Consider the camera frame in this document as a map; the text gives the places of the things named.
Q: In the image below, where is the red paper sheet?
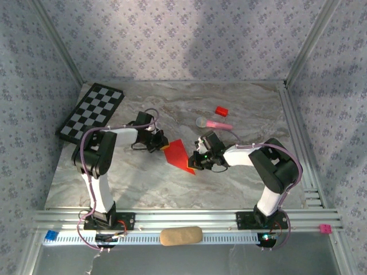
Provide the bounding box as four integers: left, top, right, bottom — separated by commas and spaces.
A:
163, 139, 197, 176

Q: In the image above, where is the pink toy microphone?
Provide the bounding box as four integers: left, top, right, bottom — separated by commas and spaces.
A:
195, 117, 233, 130

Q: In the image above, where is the black and white chessboard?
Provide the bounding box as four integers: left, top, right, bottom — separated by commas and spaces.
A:
54, 82, 126, 150

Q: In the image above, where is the tan oblong sponge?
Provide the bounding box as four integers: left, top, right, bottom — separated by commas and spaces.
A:
159, 226, 204, 247

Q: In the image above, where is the black round controller board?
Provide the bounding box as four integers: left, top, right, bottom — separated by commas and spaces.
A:
95, 233, 127, 249
257, 232, 279, 247

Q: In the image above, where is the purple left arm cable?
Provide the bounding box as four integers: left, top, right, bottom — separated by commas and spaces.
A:
76, 108, 160, 253

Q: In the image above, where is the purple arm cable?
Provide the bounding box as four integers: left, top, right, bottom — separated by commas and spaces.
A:
76, 108, 160, 253
228, 130, 304, 253

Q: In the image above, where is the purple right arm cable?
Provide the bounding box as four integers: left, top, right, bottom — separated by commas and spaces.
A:
228, 130, 304, 253

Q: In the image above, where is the grooved aluminium rail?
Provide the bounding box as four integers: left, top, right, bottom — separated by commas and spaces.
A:
276, 85, 327, 209
28, 208, 345, 233

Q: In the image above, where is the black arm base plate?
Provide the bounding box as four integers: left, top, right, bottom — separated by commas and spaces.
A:
235, 211, 289, 230
83, 211, 136, 231

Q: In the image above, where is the white slotted cable duct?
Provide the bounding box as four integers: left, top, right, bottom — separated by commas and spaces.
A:
42, 231, 272, 246

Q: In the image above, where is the aluminium corner post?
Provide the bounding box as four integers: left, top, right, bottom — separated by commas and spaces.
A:
283, 0, 342, 87
30, 0, 84, 85

